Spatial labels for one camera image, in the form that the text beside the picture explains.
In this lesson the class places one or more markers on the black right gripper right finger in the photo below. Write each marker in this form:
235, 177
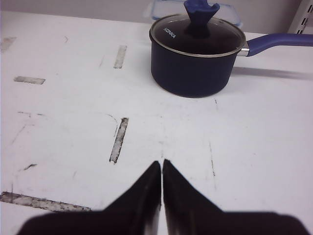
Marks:
188, 212

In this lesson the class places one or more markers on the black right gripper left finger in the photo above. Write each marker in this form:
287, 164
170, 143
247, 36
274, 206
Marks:
135, 212

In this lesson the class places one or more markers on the glass pot lid blue knob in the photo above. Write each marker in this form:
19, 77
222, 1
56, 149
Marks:
197, 32

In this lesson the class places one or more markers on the clear plastic food container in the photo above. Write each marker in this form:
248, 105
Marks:
162, 8

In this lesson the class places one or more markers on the grey metal shelf upright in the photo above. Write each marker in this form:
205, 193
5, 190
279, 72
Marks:
302, 22

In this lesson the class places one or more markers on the blue saucepan with handle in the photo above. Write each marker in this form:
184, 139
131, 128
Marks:
196, 77

